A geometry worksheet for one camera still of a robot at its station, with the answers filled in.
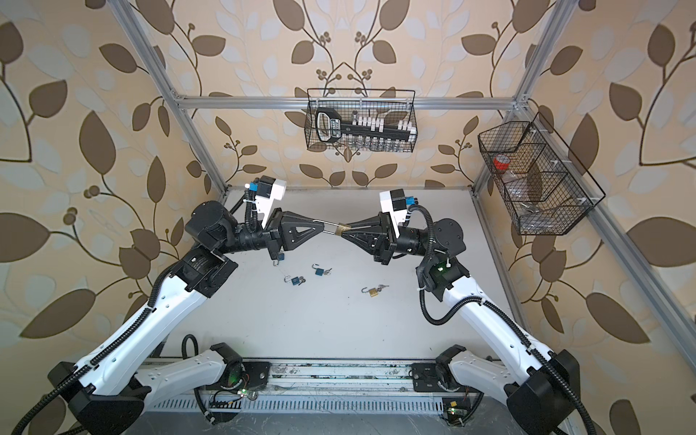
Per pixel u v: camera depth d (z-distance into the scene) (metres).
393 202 0.47
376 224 0.53
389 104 0.91
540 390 0.37
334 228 0.53
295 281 0.93
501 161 0.87
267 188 0.46
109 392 0.39
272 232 0.47
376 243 0.52
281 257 0.99
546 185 0.73
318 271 0.96
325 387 0.74
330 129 0.85
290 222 0.50
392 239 0.51
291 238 0.51
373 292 0.91
